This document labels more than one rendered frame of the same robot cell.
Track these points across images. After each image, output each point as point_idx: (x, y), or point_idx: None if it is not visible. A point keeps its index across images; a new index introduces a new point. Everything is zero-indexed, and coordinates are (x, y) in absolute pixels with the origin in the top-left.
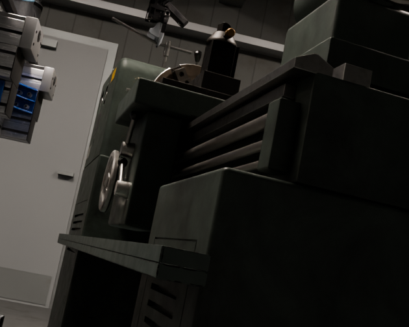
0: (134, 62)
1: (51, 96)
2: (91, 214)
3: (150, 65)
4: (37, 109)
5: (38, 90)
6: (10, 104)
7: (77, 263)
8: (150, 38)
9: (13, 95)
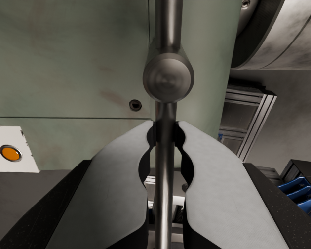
0: (214, 136)
1: (176, 172)
2: None
3: (214, 94)
4: (179, 167)
5: None
6: (309, 166)
7: None
8: (173, 185)
9: (310, 171)
